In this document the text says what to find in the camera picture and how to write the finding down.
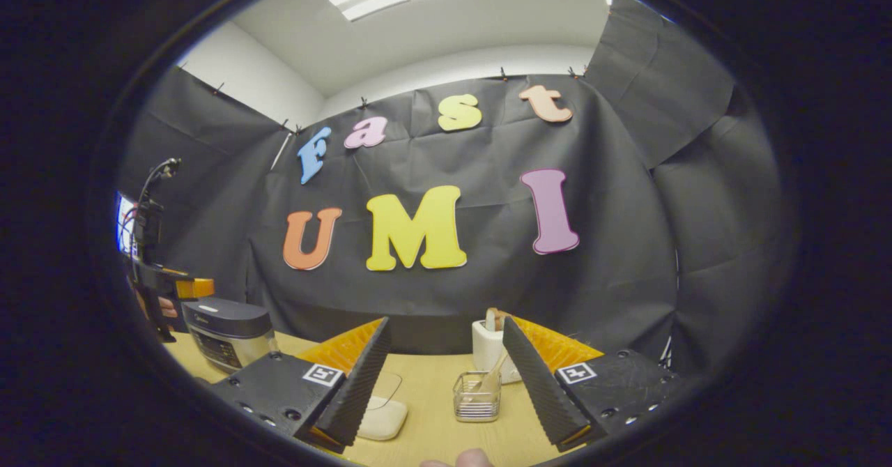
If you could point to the wooden spoon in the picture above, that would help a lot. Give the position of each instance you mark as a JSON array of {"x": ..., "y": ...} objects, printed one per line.
[{"x": 496, "y": 373}]

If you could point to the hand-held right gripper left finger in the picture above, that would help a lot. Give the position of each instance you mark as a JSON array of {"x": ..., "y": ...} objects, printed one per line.
[{"x": 359, "y": 383}]

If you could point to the computer monitor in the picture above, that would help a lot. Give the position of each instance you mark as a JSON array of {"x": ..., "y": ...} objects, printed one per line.
[{"x": 125, "y": 226}]

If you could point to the white toaster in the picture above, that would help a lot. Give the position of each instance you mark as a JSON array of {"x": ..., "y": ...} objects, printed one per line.
[{"x": 486, "y": 348}]

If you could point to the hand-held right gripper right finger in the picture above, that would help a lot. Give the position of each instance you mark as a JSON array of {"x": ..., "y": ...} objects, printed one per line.
[{"x": 540, "y": 390}]

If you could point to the bread slice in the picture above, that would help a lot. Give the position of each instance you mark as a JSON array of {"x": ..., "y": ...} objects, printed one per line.
[{"x": 493, "y": 319}]

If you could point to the silver black rice cooker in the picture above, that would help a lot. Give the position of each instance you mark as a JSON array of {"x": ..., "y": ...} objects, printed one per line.
[{"x": 230, "y": 331}]

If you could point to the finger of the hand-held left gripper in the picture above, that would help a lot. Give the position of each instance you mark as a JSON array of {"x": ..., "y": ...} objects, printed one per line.
[{"x": 188, "y": 288}]

